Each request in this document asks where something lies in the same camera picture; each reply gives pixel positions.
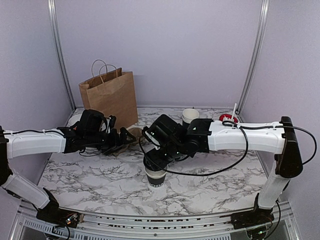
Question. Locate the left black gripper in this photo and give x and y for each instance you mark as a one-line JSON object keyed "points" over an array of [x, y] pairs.
{"points": [[116, 144]]}

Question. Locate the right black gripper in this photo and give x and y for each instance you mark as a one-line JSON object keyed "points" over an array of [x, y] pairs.
{"points": [[151, 152]]}

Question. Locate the black paper coffee cup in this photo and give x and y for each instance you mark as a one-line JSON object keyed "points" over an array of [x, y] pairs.
{"points": [[155, 178]]}

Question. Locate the black plastic cup lid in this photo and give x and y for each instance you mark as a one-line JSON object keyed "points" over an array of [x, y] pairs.
{"points": [[154, 166]]}

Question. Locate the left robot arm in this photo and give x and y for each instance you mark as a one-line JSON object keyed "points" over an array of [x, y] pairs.
{"points": [[58, 140]]}

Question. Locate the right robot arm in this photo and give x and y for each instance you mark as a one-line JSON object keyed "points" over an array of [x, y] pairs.
{"points": [[204, 135]]}

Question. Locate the brown paper bag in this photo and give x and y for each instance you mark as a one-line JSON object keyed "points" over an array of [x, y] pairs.
{"points": [[112, 93]]}

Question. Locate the white and orange bowl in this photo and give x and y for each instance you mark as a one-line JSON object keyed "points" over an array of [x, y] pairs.
{"points": [[73, 120]]}

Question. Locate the stack of paper cups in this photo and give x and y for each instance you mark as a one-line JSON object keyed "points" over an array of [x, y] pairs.
{"points": [[188, 115]]}

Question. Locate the red cylindrical holder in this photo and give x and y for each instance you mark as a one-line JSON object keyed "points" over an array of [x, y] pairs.
{"points": [[228, 117]]}

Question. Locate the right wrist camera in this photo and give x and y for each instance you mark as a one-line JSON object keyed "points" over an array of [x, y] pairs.
{"points": [[163, 131]]}

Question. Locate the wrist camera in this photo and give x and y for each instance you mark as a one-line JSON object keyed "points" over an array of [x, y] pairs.
{"points": [[163, 131], [93, 121]]}

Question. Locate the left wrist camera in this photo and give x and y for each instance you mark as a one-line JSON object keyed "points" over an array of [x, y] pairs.
{"points": [[93, 121]]}

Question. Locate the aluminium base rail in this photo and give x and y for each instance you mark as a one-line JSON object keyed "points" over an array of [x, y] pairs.
{"points": [[102, 226]]}

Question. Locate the left aluminium frame post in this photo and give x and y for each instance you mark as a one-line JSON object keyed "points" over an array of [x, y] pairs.
{"points": [[59, 52]]}

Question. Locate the aluminium frame post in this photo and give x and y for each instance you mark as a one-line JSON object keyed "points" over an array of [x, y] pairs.
{"points": [[59, 52], [257, 47]]}

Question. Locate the right aluminium frame post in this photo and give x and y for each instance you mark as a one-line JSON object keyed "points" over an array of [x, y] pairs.
{"points": [[257, 47]]}

